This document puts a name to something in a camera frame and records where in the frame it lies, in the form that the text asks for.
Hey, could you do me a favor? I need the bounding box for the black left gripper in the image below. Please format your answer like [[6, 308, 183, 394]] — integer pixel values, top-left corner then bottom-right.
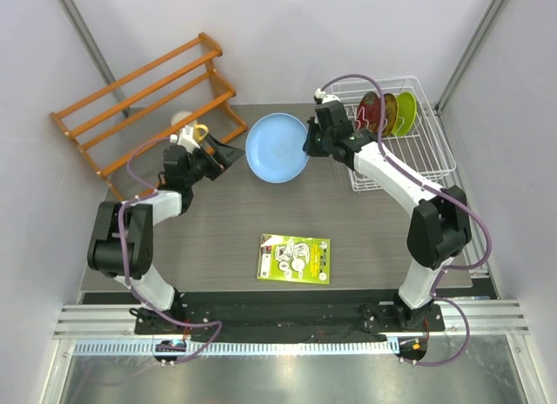
[[184, 135, 244, 186]]

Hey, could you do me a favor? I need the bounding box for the light blue plate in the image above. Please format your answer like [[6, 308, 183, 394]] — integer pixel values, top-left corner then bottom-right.
[[245, 112, 309, 184]]

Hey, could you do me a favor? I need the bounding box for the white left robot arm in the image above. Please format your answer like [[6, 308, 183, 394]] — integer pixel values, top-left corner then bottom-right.
[[87, 135, 245, 333]]

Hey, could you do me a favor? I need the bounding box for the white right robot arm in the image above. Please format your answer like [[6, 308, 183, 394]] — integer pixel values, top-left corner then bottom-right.
[[303, 97, 471, 330]]

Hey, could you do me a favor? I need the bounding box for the orange wooden shelf rack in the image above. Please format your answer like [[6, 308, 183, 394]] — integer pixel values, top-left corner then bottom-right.
[[50, 32, 248, 200]]

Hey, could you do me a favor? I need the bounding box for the yellow ceramic mug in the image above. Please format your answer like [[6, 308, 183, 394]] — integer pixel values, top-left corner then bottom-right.
[[193, 124, 209, 144]]

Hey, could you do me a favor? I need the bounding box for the white cup on shelf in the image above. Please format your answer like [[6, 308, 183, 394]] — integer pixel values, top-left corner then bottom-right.
[[171, 111, 191, 126]]

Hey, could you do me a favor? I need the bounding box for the red patterned plate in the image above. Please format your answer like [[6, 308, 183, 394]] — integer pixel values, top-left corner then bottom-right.
[[355, 91, 380, 132]]

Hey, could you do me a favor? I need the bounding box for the brown yellow-rimmed plate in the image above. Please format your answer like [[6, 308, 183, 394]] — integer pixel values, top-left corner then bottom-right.
[[382, 93, 399, 138]]

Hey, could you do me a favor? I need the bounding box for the lime green plate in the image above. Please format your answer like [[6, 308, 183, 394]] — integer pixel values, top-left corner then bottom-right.
[[393, 91, 417, 137]]

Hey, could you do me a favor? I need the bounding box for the green illustrated booklet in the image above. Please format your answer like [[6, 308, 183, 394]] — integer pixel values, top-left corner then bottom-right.
[[257, 233, 331, 286]]

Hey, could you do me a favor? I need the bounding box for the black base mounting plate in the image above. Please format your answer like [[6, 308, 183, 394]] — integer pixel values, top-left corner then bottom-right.
[[129, 289, 446, 344]]

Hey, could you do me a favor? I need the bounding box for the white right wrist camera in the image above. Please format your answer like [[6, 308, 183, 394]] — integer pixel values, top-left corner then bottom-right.
[[313, 88, 340, 104]]

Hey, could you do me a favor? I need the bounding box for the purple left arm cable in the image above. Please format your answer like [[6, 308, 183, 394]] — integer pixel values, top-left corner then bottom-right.
[[116, 136, 225, 364]]

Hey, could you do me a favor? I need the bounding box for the white wire dish rack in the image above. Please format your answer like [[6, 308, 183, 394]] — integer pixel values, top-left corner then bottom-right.
[[326, 76, 456, 192]]

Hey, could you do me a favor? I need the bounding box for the aluminium side rail right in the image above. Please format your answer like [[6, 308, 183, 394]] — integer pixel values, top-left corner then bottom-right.
[[434, 107, 497, 287]]

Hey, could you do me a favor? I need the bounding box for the aluminium frame post left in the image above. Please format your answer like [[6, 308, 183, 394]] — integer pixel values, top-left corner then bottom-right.
[[50, 0, 131, 118]]

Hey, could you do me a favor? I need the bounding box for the aluminium frame post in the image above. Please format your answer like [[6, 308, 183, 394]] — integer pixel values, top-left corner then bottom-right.
[[50, 0, 131, 118], [434, 0, 509, 117]]

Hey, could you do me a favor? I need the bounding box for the aluminium front rail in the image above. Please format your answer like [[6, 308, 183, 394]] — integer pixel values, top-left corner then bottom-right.
[[53, 300, 529, 360]]

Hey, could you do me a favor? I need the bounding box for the aluminium frame post right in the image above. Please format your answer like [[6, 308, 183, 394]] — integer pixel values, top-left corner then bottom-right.
[[434, 0, 509, 117]]

